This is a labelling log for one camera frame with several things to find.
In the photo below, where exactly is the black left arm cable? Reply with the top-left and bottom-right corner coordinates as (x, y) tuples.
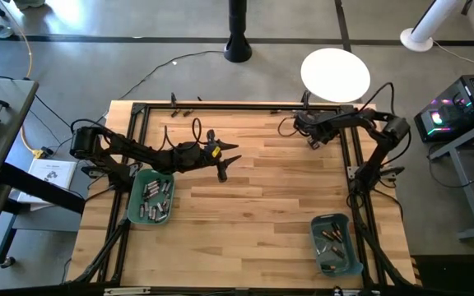
(162, 118), (205, 151)

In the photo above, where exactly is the grey desk frame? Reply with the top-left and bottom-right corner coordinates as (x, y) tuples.
(428, 114), (474, 242)

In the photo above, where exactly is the grey side table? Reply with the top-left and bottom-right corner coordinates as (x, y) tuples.
(0, 77), (86, 272)

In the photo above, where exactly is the blue-green plastic bin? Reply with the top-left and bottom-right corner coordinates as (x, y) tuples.
(309, 212), (365, 277)

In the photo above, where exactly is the white label strip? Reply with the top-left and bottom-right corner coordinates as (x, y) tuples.
(104, 287), (151, 296)
(333, 289), (381, 296)

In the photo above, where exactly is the black aluminium table frame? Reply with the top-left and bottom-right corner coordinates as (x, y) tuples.
(67, 100), (418, 296)

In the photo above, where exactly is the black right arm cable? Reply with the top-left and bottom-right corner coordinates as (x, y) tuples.
(360, 81), (397, 120)

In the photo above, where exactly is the green plastic bin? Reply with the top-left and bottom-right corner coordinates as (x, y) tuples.
(126, 168), (176, 226)

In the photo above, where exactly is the black hazard-striped mat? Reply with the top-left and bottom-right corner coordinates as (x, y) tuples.
(410, 253), (474, 296)

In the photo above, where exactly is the yellow floor cable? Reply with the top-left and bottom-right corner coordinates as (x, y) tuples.
(0, 0), (44, 160)

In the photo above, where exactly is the white pole with base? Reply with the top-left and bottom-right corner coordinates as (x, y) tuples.
(399, 0), (464, 53)

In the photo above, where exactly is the black pole base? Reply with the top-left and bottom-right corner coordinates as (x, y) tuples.
(223, 0), (253, 64)

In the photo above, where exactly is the black floor cable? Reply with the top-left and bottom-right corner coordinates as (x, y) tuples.
(95, 49), (226, 124)

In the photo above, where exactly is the white paper booklet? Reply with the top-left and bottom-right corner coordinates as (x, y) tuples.
(16, 158), (77, 205)

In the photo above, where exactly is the black computer with lights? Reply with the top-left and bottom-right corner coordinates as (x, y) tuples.
(412, 72), (474, 144)

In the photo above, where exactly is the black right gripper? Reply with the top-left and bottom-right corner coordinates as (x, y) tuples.
(293, 110), (333, 150)

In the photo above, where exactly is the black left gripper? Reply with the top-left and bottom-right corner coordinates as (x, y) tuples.
(187, 129), (243, 184)

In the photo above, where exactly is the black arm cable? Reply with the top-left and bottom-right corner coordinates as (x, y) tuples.
(360, 81), (397, 120)
(162, 118), (205, 151)

